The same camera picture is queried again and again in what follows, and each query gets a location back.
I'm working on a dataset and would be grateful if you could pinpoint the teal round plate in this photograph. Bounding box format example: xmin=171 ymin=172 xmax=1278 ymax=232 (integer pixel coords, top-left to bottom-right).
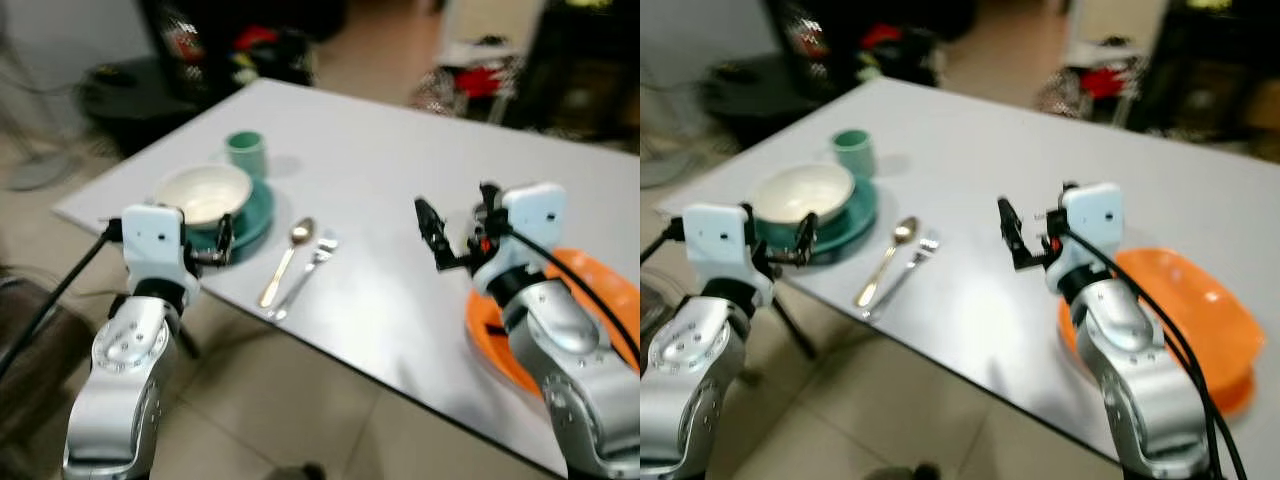
xmin=755 ymin=177 xmax=880 ymax=265
xmin=185 ymin=177 xmax=277 ymax=265

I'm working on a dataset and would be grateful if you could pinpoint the white ceramic bowl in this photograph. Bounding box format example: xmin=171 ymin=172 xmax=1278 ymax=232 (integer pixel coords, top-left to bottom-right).
xmin=749 ymin=162 xmax=857 ymax=227
xmin=152 ymin=162 xmax=255 ymax=230

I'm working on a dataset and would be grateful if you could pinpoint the gold metal spoon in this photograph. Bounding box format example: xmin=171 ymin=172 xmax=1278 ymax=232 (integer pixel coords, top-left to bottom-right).
xmin=257 ymin=216 xmax=317 ymax=310
xmin=852 ymin=216 xmax=920 ymax=310

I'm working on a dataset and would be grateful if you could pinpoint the black table leg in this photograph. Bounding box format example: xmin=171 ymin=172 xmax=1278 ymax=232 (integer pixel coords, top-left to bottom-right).
xmin=768 ymin=295 xmax=818 ymax=361

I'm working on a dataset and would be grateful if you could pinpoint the green ceramic cup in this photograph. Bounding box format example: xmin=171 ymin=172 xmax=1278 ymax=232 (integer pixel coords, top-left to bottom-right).
xmin=223 ymin=130 xmax=269 ymax=182
xmin=831 ymin=129 xmax=877 ymax=180

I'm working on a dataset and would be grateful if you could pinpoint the silver metal fork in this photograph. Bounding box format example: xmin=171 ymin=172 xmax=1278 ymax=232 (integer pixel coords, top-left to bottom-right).
xmin=271 ymin=231 xmax=340 ymax=322
xmin=864 ymin=231 xmax=942 ymax=322

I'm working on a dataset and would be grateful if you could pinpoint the red item on stand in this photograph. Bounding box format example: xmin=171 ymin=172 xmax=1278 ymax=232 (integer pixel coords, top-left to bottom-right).
xmin=453 ymin=64 xmax=508 ymax=101
xmin=1078 ymin=64 xmax=1133 ymax=101

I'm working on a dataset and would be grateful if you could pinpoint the orange plastic plate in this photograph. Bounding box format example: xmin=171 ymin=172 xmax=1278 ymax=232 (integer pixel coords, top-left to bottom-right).
xmin=1057 ymin=246 xmax=1267 ymax=417
xmin=464 ymin=246 xmax=641 ymax=397

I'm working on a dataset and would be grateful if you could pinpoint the black round stool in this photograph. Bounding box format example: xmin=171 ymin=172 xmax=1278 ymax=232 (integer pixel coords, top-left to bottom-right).
xmin=77 ymin=58 xmax=203 ymax=153
xmin=700 ymin=60 xmax=806 ymax=143

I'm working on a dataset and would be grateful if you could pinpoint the grey round fan base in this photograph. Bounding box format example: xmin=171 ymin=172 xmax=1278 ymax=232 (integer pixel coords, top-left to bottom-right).
xmin=4 ymin=148 xmax=88 ymax=193
xmin=640 ymin=148 xmax=693 ymax=191

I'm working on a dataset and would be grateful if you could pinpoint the black cabinet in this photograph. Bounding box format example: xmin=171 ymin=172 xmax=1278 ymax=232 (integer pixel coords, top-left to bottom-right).
xmin=1128 ymin=0 xmax=1280 ymax=156
xmin=500 ymin=0 xmax=641 ymax=143

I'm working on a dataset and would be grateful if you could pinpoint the dark brown seat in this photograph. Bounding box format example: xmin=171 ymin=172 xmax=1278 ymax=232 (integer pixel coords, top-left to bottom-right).
xmin=0 ymin=265 xmax=93 ymax=443

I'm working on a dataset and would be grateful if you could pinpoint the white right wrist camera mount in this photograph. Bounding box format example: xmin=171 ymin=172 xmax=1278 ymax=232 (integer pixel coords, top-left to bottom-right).
xmin=470 ymin=182 xmax=567 ymax=297
xmin=1045 ymin=182 xmax=1124 ymax=293

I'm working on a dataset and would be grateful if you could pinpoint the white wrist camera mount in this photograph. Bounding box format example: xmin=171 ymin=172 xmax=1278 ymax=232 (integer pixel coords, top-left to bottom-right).
xmin=683 ymin=203 xmax=777 ymax=306
xmin=120 ymin=203 xmax=201 ymax=293
xmin=1045 ymin=182 xmax=1124 ymax=293
xmin=470 ymin=182 xmax=567 ymax=297

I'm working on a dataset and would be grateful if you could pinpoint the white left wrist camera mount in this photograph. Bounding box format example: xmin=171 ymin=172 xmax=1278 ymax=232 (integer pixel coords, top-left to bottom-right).
xmin=120 ymin=203 xmax=201 ymax=293
xmin=683 ymin=203 xmax=777 ymax=306

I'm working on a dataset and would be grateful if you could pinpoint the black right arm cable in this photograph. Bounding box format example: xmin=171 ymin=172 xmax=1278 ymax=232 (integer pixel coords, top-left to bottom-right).
xmin=498 ymin=225 xmax=641 ymax=373
xmin=1062 ymin=225 xmax=1251 ymax=480

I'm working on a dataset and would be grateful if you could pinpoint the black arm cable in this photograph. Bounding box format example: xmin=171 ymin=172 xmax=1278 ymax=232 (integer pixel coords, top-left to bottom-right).
xmin=1062 ymin=225 xmax=1251 ymax=480
xmin=0 ymin=222 xmax=127 ymax=379
xmin=640 ymin=222 xmax=689 ymax=266
xmin=498 ymin=225 xmax=641 ymax=373

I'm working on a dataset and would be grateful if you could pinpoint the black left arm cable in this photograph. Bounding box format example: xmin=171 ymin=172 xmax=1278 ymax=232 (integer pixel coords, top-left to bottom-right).
xmin=640 ymin=222 xmax=689 ymax=266
xmin=0 ymin=222 xmax=127 ymax=379

